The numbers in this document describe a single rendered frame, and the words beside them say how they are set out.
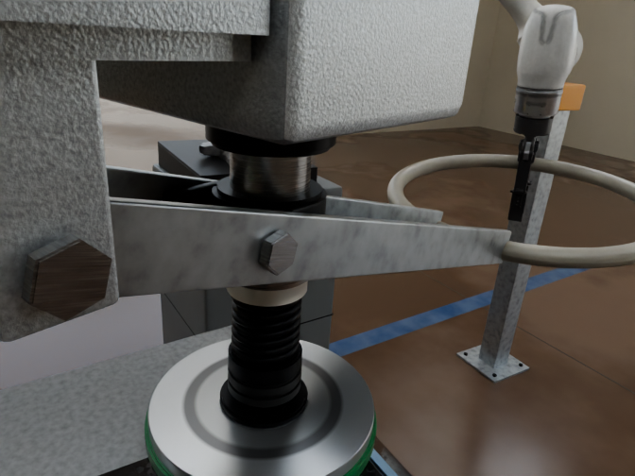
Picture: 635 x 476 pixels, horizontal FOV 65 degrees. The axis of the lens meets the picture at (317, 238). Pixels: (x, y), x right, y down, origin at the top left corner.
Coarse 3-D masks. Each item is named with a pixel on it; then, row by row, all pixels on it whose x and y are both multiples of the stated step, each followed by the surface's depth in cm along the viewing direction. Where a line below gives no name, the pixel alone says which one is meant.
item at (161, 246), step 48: (144, 192) 37; (144, 240) 25; (192, 240) 28; (240, 240) 31; (288, 240) 33; (336, 240) 39; (384, 240) 44; (432, 240) 52; (480, 240) 64; (48, 288) 19; (96, 288) 20; (144, 288) 26; (192, 288) 29
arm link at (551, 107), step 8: (520, 88) 103; (520, 96) 104; (528, 96) 102; (536, 96) 101; (544, 96) 101; (552, 96) 101; (560, 96) 102; (520, 104) 104; (528, 104) 102; (536, 104) 102; (544, 104) 101; (552, 104) 101; (520, 112) 104; (528, 112) 103; (536, 112) 102; (544, 112) 102; (552, 112) 102
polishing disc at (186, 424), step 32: (224, 352) 54; (320, 352) 55; (160, 384) 49; (192, 384) 49; (320, 384) 50; (352, 384) 51; (160, 416) 45; (192, 416) 45; (224, 416) 45; (320, 416) 46; (352, 416) 46; (160, 448) 42; (192, 448) 42; (224, 448) 42; (256, 448) 42; (288, 448) 42; (320, 448) 43; (352, 448) 43
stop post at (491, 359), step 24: (576, 96) 157; (552, 144) 163; (528, 192) 170; (528, 216) 172; (528, 240) 176; (504, 264) 184; (528, 264) 181; (504, 288) 185; (504, 312) 187; (504, 336) 191; (480, 360) 200; (504, 360) 197
